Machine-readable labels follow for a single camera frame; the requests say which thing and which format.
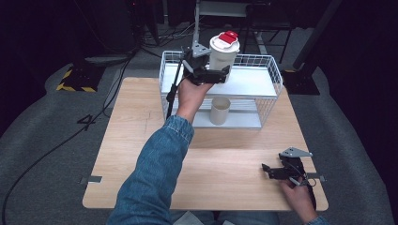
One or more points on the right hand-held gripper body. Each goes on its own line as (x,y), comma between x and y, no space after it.
(292,164)

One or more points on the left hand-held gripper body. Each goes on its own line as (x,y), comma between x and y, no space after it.
(198,67)

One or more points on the white cup with red lid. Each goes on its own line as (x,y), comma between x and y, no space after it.
(223,51)

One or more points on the cream paper cup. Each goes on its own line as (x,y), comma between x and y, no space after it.
(220,113)

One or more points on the person's right hand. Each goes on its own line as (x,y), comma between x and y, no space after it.
(297,198)

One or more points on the person's left hand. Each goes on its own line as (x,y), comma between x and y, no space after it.
(191,98)

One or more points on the grey metal stand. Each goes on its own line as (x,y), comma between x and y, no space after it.
(216,9)

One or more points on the person's legs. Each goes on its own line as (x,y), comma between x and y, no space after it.
(200,218)

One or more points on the black stand with base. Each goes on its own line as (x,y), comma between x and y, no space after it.
(308,62)

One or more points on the black yellow striped floor plate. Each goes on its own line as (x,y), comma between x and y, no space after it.
(79,79)

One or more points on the metal table bracket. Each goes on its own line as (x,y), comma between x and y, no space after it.
(92,179)
(317,177)

